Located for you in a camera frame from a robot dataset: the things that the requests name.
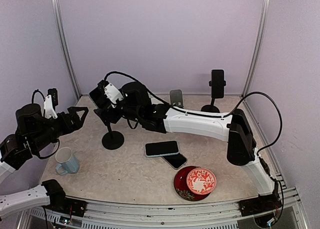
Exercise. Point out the aluminium corner post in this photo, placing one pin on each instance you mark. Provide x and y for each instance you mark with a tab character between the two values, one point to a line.
64	47
257	46

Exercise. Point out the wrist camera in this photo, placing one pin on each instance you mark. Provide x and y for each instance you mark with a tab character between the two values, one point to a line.
111	92
50	103

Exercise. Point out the lone black smartphone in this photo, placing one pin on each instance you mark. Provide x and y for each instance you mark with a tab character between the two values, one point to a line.
99	99

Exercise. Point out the blue smartphone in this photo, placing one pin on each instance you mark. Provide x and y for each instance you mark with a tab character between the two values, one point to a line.
161	149

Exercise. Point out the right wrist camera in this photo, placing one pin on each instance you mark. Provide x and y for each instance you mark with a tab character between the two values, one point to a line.
111	92

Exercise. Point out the right small desk phone stand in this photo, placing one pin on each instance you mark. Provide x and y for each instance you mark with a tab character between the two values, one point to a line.
176	98

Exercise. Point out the front aluminium frame rail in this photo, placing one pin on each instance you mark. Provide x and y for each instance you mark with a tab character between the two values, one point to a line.
114	215

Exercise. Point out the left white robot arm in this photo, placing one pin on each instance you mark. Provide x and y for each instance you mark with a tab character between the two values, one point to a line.
15	193

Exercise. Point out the red white patterned bowl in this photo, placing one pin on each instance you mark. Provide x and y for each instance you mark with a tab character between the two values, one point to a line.
201	181

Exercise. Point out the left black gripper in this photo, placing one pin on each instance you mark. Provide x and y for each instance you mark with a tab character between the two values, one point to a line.
73	109

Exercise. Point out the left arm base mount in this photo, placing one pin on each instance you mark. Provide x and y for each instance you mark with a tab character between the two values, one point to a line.
58	201

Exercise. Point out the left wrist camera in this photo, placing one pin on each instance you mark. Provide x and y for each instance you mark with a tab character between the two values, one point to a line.
50	103

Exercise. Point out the right aluminium corner post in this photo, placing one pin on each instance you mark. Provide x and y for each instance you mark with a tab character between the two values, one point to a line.
257	46

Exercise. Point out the black pole phone stand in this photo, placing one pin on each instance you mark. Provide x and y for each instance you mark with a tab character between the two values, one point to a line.
112	140
211	108

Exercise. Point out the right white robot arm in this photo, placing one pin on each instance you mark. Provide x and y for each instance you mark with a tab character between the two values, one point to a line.
232	128

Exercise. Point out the light blue mug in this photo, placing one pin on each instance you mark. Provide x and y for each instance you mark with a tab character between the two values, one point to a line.
67	163

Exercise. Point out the dark red floral plate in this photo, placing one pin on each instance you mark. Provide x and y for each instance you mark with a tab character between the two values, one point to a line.
181	187

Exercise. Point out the left aluminium corner post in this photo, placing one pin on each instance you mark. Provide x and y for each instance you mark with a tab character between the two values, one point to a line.
64	47

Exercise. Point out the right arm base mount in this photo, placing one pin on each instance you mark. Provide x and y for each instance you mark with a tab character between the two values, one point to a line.
260	204

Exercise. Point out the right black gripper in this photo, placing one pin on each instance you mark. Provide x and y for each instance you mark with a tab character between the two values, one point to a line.
101	113

